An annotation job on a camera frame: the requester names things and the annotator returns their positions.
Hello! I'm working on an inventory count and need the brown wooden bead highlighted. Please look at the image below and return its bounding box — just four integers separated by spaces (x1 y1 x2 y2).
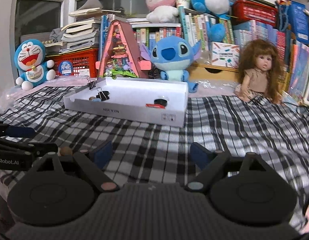
59 146 73 156

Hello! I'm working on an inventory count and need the black round lid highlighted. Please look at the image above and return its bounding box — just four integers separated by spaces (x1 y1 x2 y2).
154 99 168 107

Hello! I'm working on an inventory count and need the black white plaid cloth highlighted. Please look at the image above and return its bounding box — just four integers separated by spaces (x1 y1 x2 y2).
0 87 309 230

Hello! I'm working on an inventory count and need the wooden drawer box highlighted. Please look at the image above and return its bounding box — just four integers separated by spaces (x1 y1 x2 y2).
187 63 239 82

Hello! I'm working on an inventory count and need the pink bunny plush toy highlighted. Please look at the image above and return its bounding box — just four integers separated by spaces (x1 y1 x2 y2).
146 0 179 23

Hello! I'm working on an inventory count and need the stack of books on crate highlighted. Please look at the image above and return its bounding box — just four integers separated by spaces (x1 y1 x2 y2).
43 0 125 55

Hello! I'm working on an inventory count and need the blue Stitch plush toy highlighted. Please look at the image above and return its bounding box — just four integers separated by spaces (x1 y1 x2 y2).
140 36 201 93

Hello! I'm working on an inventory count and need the row of upright books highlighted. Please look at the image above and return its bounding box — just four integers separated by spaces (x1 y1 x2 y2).
98 0 309 98

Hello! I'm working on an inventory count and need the pink triangular diorama toy house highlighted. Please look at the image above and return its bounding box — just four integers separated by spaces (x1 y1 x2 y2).
95 20 152 79

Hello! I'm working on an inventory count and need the red marker pen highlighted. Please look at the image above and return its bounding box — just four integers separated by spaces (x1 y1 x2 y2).
146 103 165 109

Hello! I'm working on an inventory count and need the black binder clip on box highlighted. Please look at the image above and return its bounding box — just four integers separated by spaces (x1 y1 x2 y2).
87 77 97 90

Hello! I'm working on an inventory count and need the red plastic crate left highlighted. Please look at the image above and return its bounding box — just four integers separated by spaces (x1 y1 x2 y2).
45 48 99 77

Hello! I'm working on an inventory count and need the Doraemon plush toy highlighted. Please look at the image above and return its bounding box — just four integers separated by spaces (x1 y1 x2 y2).
14 39 56 91

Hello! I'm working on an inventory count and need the pink glittery cloth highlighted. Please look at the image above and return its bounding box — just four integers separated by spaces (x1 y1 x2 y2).
8 76 96 98

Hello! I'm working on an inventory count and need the red plastic basket right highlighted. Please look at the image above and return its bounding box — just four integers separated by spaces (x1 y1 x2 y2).
232 0 277 27

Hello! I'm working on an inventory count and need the large black binder clip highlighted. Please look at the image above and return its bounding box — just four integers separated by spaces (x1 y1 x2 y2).
96 87 110 101

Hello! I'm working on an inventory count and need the white patterned stationery box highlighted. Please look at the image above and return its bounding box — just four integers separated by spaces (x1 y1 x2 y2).
211 42 240 68

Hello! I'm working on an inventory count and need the white cardboard box tray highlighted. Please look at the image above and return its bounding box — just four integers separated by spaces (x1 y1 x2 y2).
63 77 189 127

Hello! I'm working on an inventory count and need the brown haired baby doll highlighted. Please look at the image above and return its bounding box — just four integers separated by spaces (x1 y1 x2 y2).
234 39 282 103

